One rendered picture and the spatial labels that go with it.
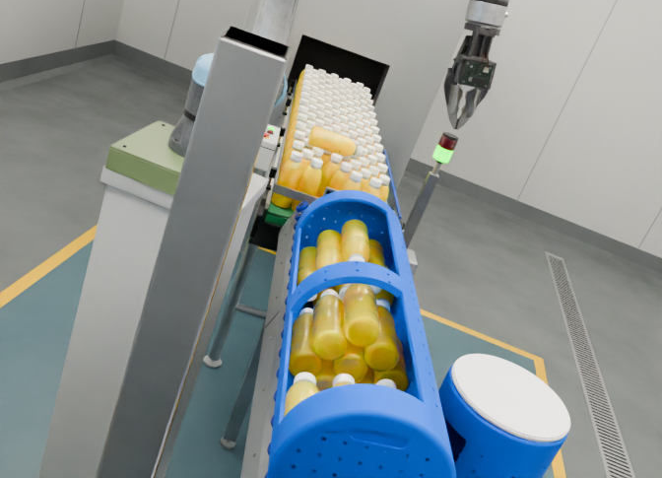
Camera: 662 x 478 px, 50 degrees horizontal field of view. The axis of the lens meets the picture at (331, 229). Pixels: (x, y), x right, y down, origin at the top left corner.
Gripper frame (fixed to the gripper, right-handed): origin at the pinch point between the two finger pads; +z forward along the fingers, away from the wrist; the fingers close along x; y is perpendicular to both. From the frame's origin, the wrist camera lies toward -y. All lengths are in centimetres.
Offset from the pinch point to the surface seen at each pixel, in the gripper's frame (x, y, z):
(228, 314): -50, -113, 110
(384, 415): -11, 61, 34
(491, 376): 20, 7, 53
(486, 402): 17, 18, 54
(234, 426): -38, -70, 132
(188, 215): -38, 87, 1
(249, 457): -29, 33, 66
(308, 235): -26, -25, 39
